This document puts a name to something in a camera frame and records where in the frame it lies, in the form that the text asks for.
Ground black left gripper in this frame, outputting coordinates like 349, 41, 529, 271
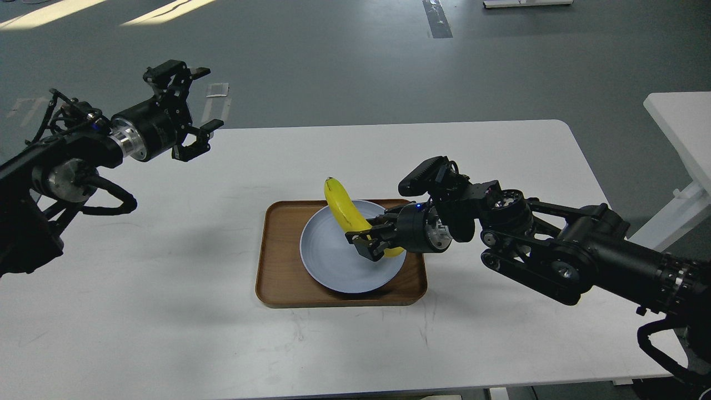
110, 60, 224, 162

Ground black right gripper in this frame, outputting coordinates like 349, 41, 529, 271
345, 202, 453, 261

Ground yellow banana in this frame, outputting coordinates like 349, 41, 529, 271
323, 177, 405, 255

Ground light blue round plate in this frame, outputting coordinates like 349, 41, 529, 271
299, 207, 406, 294

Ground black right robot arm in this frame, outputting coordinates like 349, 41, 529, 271
345, 156, 709, 398

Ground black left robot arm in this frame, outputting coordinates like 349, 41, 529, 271
1, 60, 224, 275

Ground brown wooden tray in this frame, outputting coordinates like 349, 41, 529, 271
256, 200, 428, 308

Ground white side table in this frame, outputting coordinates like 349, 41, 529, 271
628, 92, 711, 251

